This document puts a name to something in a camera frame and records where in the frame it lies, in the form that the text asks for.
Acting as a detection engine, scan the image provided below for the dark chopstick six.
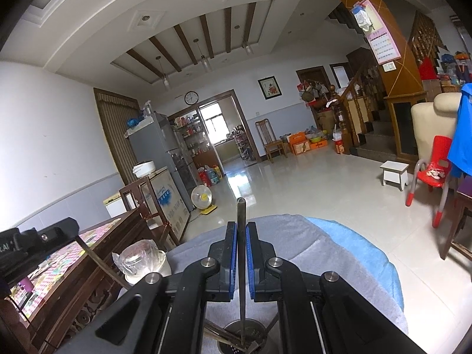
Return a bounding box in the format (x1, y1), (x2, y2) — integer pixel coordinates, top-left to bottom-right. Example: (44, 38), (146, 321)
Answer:
(237, 197), (246, 343)

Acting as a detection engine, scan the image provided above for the dark chopstick three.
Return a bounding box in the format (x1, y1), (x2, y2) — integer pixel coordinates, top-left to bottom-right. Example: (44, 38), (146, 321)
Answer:
(264, 314), (279, 336)

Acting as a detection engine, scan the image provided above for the grey felt table cloth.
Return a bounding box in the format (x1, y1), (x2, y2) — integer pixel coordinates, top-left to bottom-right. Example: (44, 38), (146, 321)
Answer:
(117, 212), (410, 354)

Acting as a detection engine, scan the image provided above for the white plastic bowl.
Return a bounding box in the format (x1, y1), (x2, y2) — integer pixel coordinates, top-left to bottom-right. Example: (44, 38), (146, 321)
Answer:
(125, 250), (172, 285)

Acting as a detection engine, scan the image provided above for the grey metal utensil holder cup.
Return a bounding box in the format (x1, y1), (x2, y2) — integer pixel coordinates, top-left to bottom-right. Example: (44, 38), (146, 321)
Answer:
(217, 318), (268, 354)

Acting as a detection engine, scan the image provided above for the white round electric fan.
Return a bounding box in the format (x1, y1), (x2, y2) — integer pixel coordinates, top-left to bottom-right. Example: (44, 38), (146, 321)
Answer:
(190, 185), (214, 213)

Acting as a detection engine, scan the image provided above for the white chest freezer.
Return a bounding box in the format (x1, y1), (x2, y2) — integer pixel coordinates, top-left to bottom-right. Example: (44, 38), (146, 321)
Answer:
(102, 167), (193, 244)

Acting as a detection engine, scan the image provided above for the clear plastic bag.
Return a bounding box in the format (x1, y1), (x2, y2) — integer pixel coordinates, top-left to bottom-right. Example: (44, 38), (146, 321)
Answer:
(112, 240), (160, 275)

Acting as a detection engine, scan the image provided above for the wooden chair by doorway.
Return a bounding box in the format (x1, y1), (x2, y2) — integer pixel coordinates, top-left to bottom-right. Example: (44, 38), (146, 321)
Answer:
(255, 118), (287, 163)

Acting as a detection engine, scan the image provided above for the orange cardboard box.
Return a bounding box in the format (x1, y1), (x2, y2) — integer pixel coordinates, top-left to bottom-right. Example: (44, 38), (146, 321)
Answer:
(287, 132), (311, 155)

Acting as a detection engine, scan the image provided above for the white rice cooker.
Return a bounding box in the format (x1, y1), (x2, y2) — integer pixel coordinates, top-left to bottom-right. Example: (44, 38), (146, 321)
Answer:
(132, 161), (156, 178)

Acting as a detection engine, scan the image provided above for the grey refrigerator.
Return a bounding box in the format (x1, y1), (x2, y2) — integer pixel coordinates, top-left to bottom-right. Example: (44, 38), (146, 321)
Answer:
(125, 112), (199, 211)

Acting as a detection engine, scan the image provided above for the small white stool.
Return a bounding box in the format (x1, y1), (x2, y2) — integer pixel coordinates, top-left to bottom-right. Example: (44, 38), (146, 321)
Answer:
(380, 161), (409, 191)

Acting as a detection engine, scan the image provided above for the wooden stair railing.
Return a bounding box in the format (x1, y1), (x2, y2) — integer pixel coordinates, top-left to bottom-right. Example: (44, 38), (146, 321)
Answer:
(339, 61), (385, 148)

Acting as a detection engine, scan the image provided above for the red plastic child chair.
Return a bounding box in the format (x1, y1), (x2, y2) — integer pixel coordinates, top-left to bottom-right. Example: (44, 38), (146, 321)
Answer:
(406, 135), (452, 229)

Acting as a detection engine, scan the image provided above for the blue jacket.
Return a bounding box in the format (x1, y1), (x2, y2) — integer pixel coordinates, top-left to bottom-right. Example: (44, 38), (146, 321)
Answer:
(447, 83), (472, 177)

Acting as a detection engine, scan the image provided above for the beige sofa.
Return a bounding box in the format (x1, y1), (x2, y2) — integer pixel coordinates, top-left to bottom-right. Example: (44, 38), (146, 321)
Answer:
(411, 93), (462, 161)

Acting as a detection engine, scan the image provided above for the framed wall picture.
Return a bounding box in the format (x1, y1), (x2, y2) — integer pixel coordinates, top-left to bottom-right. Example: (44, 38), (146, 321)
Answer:
(258, 76), (282, 100)

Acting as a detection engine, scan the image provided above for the round wall clock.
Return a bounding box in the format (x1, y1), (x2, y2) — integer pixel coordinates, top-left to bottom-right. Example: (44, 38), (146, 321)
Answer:
(184, 90), (199, 106)

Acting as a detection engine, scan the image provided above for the wall calendar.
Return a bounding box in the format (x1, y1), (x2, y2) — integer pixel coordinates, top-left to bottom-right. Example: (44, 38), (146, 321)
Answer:
(351, 0), (401, 65)

